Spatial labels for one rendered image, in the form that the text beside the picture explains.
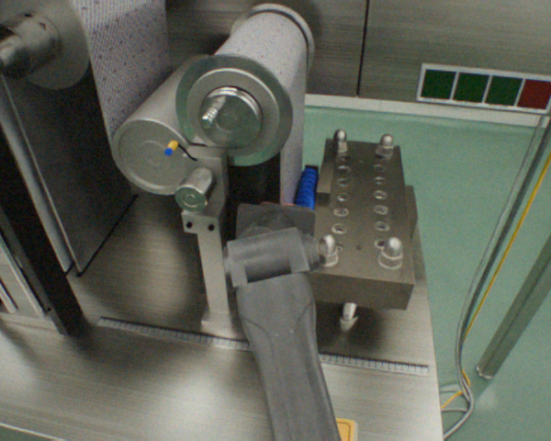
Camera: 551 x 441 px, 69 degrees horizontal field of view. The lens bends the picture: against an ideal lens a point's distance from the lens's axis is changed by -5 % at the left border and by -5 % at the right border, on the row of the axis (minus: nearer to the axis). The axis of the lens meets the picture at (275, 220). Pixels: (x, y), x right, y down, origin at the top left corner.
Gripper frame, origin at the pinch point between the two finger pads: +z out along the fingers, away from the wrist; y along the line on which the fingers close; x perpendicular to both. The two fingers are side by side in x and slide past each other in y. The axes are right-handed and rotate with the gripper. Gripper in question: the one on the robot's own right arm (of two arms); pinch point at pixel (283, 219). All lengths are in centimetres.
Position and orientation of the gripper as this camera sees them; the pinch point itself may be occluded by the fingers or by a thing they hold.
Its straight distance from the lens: 63.8
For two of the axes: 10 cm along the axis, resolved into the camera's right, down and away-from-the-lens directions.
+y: 9.9, 1.1, -1.3
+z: 1.5, -1.8, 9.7
